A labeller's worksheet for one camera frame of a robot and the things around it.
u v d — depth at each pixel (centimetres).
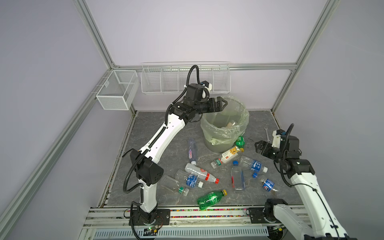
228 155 89
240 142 96
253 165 86
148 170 46
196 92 57
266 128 109
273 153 65
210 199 74
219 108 65
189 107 55
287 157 56
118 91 104
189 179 81
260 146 70
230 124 91
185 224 72
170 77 97
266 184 79
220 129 74
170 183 83
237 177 85
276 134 69
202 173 84
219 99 65
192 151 95
